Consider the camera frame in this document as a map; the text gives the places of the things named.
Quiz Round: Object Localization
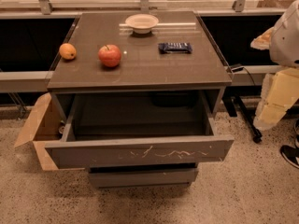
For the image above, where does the grey lower drawer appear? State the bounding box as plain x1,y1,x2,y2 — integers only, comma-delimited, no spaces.
88,168,198,188

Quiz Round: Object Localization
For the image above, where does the white bowl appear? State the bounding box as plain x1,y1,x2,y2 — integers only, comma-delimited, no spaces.
125,14,159,34

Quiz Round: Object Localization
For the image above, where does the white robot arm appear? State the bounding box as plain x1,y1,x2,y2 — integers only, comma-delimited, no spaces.
250,0,299,131

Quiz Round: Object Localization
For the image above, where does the yellow orange fruit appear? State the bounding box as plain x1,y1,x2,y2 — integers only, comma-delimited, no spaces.
59,43,77,60

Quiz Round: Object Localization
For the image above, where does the red apple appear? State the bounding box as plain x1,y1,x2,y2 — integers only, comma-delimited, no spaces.
98,45,121,67

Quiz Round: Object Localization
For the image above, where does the black stand with cable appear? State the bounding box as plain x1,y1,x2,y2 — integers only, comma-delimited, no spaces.
222,64,262,144

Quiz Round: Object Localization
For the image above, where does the blue snack bar wrapper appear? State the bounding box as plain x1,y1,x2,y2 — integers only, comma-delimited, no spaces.
158,43,192,53

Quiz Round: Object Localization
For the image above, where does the brown cardboard box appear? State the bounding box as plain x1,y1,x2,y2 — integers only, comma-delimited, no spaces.
14,93,64,171

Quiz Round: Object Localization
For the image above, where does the grey window ledge rail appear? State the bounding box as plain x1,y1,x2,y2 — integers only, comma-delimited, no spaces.
0,71,53,93

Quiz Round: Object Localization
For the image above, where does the black shoe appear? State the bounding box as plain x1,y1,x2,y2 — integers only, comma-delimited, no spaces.
280,145,299,169

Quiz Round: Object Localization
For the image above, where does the grey open top drawer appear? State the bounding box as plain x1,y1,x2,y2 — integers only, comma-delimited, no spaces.
45,92,234,168

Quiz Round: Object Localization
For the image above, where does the grey drawer cabinet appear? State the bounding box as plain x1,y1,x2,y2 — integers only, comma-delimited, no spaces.
48,12,232,175

